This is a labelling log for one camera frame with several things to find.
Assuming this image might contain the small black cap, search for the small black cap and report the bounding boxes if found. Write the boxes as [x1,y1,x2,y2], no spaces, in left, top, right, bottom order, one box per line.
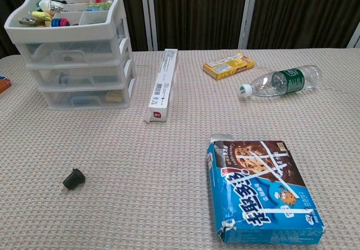
[62,167,87,190]

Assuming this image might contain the long white toothpaste box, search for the long white toothpaste box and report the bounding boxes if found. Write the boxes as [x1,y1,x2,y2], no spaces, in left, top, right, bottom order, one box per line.
[142,48,179,124]

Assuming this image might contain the small yellow box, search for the small yellow box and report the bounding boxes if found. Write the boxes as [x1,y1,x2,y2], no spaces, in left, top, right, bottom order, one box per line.
[202,52,255,81]

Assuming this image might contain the green plastic strip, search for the green plastic strip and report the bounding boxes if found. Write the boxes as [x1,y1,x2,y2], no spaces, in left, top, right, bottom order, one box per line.
[92,75,119,83]

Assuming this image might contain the clear plastic drawer empty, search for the clear plastic drawer empty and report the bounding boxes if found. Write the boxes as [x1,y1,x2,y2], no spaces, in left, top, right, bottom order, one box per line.
[13,38,133,66]

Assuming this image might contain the blue cookie box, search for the blue cookie box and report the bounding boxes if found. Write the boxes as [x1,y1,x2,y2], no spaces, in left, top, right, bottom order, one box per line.
[206,134,324,245]

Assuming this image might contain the white plastic bottle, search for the white plastic bottle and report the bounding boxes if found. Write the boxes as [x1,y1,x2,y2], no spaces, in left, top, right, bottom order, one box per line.
[38,0,59,12]

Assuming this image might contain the orange box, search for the orange box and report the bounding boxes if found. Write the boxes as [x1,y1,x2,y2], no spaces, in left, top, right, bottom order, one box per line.
[0,75,12,95]

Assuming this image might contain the small yellow carton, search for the small yellow carton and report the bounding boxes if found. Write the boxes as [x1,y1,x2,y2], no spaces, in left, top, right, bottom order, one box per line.
[105,91,123,103]

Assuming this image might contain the beige woven tablecloth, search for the beige woven tablecloth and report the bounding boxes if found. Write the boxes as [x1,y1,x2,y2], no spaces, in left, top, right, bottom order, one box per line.
[0,47,360,250]

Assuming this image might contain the clear bottle green label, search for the clear bottle green label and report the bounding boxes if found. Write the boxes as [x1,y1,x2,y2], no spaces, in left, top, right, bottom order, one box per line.
[238,64,323,98]

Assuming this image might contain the green flat packet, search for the green flat packet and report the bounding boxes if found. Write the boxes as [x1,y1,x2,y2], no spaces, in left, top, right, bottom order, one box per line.
[85,2,110,12]

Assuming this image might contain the coloured plastic rings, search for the coloured plastic rings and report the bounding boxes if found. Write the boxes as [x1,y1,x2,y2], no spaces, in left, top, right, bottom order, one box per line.
[51,18,70,28]

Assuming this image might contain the yellow-green packet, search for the yellow-green packet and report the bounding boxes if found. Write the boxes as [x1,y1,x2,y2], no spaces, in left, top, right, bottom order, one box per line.
[31,10,54,23]

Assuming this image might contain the olive crumpled packet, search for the olive crumpled packet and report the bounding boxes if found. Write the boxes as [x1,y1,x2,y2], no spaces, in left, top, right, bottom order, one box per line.
[18,16,37,26]

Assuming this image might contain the white partition post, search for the white partition post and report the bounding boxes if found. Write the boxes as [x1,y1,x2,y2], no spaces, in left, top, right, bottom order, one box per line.
[139,0,159,51]
[237,0,259,50]
[346,22,360,49]

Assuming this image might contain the white plastic drawer organizer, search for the white plastic drawer organizer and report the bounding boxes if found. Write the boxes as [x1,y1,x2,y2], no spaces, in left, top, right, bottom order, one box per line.
[4,0,137,111]

